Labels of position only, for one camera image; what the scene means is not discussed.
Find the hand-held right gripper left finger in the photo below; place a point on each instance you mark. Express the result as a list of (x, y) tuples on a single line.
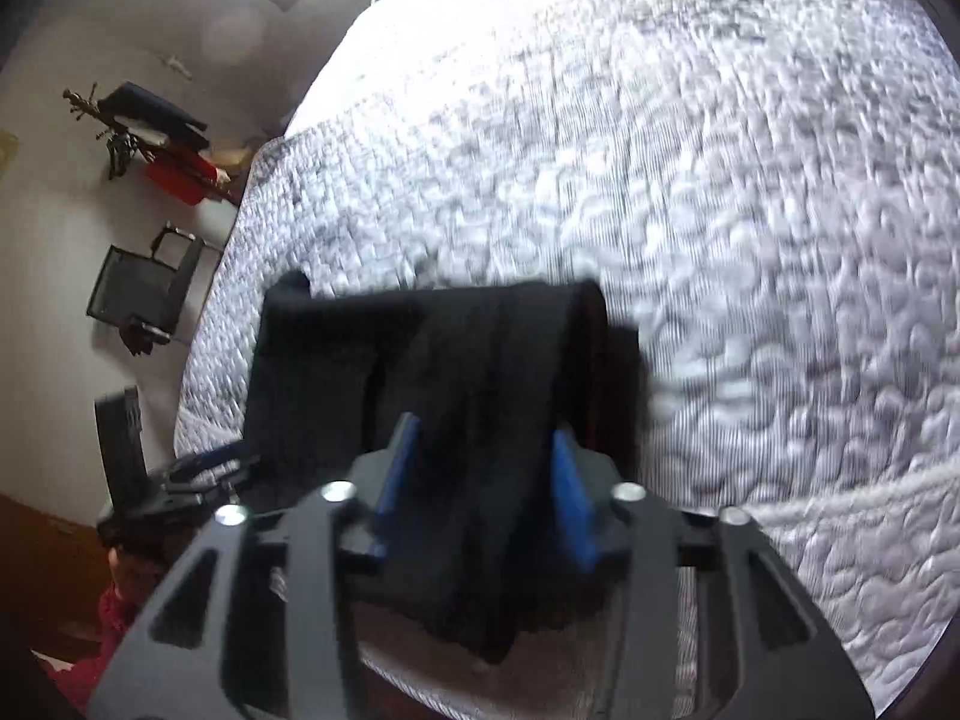
[(394, 474)]

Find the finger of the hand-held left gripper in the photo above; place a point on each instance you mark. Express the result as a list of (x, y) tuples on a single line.
[(217, 459), (210, 493)]

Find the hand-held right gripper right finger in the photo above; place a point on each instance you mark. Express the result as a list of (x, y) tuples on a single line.
[(570, 496)]

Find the black pants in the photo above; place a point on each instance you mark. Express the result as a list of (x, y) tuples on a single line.
[(450, 390)]

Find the person's left hand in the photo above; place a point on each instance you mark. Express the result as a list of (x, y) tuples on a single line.
[(136, 571)]

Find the black mesh chair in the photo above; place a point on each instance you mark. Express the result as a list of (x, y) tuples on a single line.
[(139, 286)]

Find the person's red clothing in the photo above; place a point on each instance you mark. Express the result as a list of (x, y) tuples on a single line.
[(105, 645)]

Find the white quilted bedspread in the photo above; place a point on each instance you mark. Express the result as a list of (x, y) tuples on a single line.
[(675, 255)]

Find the red bag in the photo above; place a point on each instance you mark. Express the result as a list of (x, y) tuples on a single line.
[(177, 177)]

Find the beige cardboard box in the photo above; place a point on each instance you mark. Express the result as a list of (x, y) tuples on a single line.
[(234, 154)]

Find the coat rack with dark clothes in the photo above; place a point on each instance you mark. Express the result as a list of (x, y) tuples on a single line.
[(135, 120)]

